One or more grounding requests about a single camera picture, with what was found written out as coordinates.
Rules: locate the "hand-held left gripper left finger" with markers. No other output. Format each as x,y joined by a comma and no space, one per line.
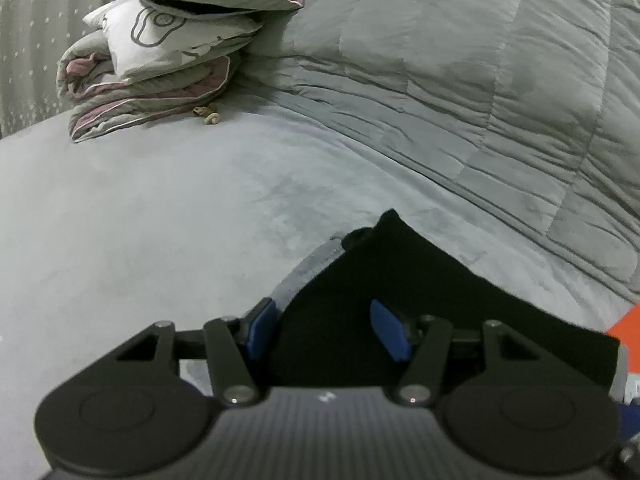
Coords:
262,327

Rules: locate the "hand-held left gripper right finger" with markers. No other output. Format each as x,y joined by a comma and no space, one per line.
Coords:
390,330

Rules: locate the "black sweater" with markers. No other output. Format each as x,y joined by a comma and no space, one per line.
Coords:
425,280

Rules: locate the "small beige tassel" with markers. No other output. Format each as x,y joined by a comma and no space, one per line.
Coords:
207,115

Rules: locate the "orange object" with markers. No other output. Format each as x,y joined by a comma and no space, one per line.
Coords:
627,340

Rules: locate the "grey quilted blanket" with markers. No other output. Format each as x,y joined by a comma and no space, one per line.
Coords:
450,85

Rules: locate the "grey star curtain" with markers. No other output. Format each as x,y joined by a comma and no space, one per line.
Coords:
35,35

